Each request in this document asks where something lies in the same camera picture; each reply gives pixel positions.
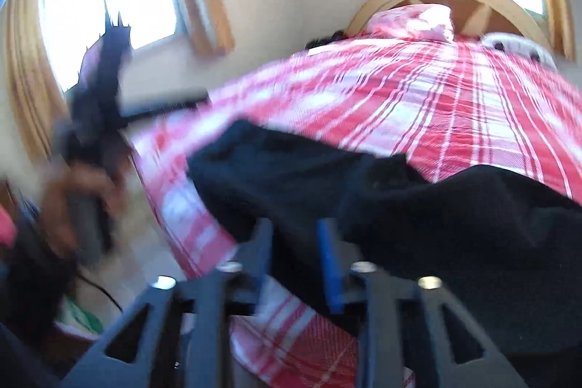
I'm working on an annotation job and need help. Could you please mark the black pants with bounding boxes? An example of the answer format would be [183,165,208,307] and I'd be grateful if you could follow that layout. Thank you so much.
[187,120,581,387]

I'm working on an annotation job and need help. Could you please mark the pink floral pillow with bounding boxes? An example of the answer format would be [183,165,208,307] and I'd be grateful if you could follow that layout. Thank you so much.
[364,4,455,42]

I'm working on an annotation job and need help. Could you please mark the cream wooden headboard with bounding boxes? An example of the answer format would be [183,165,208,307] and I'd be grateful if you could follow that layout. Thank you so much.
[345,0,551,49]

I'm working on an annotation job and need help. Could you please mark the black item beside bed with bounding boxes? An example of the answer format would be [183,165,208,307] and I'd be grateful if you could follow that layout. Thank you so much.
[305,31,347,50]

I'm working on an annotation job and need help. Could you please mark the yellow curtain right of headboard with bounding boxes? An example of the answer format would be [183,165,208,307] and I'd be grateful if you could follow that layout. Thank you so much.
[543,0,577,62]

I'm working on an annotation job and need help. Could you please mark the white black-dotted pillow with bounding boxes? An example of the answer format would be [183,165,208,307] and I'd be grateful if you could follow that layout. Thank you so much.
[479,32,557,71]

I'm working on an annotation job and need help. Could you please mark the red plaid bed sheet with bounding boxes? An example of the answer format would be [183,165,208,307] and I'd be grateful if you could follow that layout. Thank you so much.
[129,34,582,388]

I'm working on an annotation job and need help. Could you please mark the person's left hand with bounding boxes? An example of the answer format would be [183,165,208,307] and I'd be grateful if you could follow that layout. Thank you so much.
[39,157,131,258]

